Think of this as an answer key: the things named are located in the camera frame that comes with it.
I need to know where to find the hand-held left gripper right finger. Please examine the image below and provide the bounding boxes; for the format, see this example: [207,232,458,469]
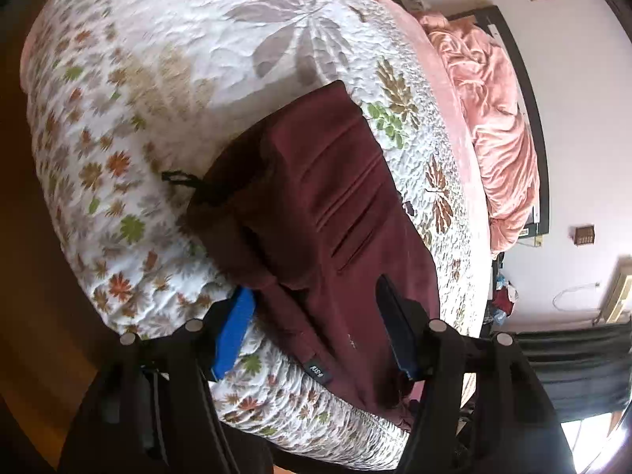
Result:
[375,274,588,474]

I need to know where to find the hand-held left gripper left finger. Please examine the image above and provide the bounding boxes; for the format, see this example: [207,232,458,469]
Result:
[59,285,272,474]

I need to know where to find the maroon pants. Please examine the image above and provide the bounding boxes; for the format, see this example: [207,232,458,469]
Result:
[160,80,442,430]

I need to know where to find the dark patterned curtain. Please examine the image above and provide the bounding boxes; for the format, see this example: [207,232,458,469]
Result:
[513,321,632,420]

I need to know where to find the dark wooden headboard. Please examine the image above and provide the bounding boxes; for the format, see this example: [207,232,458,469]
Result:
[447,5,551,238]

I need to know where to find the white air conditioner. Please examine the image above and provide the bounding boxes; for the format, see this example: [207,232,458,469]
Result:
[597,261,632,324]

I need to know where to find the pink bed sheet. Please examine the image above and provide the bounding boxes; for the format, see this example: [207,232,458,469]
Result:
[316,0,497,258]

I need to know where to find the crumpled pink duvet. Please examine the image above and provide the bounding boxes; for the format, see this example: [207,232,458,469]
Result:
[417,10,541,258]

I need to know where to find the floral quilted bedspread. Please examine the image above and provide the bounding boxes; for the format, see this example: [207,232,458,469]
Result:
[20,0,487,470]

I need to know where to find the white cable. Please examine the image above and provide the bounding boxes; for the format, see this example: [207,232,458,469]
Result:
[552,281,600,313]

